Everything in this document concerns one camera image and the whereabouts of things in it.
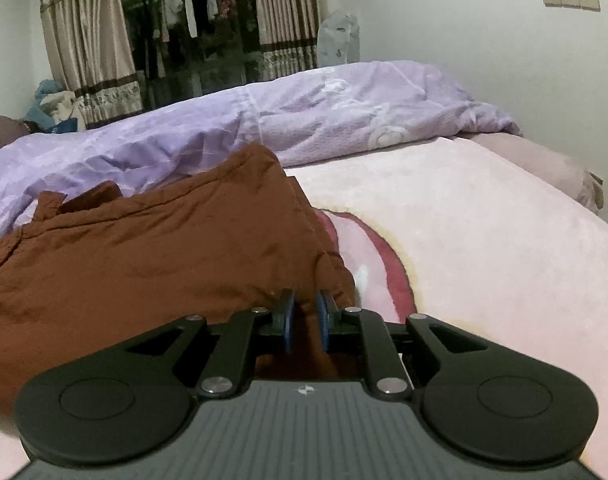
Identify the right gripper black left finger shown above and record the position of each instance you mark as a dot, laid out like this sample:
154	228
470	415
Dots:
128	400

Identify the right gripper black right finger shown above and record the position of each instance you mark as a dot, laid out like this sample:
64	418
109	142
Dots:
478	398

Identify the rust brown garment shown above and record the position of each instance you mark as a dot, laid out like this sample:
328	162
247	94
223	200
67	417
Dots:
105	268

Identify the blue and cream clothes pile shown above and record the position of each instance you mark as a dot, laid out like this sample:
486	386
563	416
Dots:
54	109

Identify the open wardrobe with hanging clothes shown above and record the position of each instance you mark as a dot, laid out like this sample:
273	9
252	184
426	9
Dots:
183	49

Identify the pink princess blanket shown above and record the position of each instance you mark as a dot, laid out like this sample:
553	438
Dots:
485	244

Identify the brown quilted headboard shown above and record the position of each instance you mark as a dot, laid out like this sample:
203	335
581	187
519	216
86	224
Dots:
11	130

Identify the lavender purple duvet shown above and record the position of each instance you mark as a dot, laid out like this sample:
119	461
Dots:
307	117

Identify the pale blue plastic bag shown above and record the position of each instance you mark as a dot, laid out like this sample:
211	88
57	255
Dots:
338	40

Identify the beige striped left curtain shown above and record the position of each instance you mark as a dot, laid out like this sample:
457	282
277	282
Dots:
89	53

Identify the beige striped curtain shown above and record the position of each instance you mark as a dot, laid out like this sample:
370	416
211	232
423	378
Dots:
89	53
287	36

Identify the beige striped right curtain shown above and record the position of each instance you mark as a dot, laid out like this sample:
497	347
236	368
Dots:
287	36

